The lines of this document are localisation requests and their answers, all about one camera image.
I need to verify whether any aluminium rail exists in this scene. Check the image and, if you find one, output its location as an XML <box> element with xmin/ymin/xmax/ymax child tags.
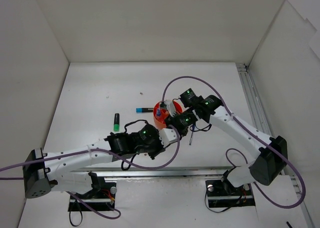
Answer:
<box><xmin>235</xmin><ymin>63</ymin><xmax>315</xmax><ymax>228</ymax></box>
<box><xmin>71</xmin><ymin>166</ymin><xmax>232</xmax><ymax>180</ymax></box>

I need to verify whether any front aluminium rail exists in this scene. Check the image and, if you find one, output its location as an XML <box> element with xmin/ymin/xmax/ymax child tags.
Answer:
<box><xmin>71</xmin><ymin>166</ymin><xmax>232</xmax><ymax>180</ymax></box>

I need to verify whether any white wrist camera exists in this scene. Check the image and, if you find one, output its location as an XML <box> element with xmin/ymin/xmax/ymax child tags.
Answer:
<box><xmin>159</xmin><ymin>128</ymin><xmax>180</xmax><ymax>148</ymax></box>
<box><xmin>159</xmin><ymin>99</ymin><xmax>177</xmax><ymax>117</ymax></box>

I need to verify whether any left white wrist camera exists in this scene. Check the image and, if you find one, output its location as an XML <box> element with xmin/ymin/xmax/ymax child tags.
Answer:
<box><xmin>159</xmin><ymin>128</ymin><xmax>180</xmax><ymax>148</ymax></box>

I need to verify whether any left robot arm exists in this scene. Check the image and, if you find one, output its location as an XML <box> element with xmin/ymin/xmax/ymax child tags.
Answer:
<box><xmin>22</xmin><ymin>124</ymin><xmax>180</xmax><ymax>199</ymax></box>

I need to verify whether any blue cap black highlighter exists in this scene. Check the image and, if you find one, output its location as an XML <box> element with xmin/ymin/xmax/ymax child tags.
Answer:
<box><xmin>135</xmin><ymin>107</ymin><xmax>154</xmax><ymax>114</ymax></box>

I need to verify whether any right aluminium rail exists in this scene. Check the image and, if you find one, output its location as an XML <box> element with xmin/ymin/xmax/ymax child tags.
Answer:
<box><xmin>235</xmin><ymin>63</ymin><xmax>315</xmax><ymax>228</ymax></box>

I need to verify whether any blue ballpoint pen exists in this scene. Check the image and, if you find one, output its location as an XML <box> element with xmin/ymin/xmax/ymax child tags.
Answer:
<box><xmin>189</xmin><ymin>123</ymin><xmax>196</xmax><ymax>146</ymax></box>

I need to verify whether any green cap black highlighter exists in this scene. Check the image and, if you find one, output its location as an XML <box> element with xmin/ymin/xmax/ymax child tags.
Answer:
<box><xmin>113</xmin><ymin>113</ymin><xmax>120</xmax><ymax>132</ymax></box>

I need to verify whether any orange round compartment organizer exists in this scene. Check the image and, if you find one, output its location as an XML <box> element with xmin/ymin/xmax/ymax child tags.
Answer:
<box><xmin>153</xmin><ymin>100</ymin><xmax>183</xmax><ymax>130</ymax></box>

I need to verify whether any clear bottle blue cap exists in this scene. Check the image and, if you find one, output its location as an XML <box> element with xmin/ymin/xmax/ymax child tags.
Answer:
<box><xmin>155</xmin><ymin>108</ymin><xmax>162</xmax><ymax>118</ymax></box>

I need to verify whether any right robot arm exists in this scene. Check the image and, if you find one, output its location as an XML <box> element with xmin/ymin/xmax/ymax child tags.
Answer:
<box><xmin>164</xmin><ymin>89</ymin><xmax>288</xmax><ymax>194</ymax></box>

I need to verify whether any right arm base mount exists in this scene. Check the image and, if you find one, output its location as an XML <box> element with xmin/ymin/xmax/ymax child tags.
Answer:
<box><xmin>204</xmin><ymin>169</ymin><xmax>256</xmax><ymax>214</ymax></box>

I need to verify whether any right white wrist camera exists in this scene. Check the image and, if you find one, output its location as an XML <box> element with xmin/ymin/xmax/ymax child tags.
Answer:
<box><xmin>159</xmin><ymin>99</ymin><xmax>177</xmax><ymax>117</ymax></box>

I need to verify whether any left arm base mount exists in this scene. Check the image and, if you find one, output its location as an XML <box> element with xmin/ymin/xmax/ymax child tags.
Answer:
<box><xmin>68</xmin><ymin>172</ymin><xmax>117</xmax><ymax>227</ymax></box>

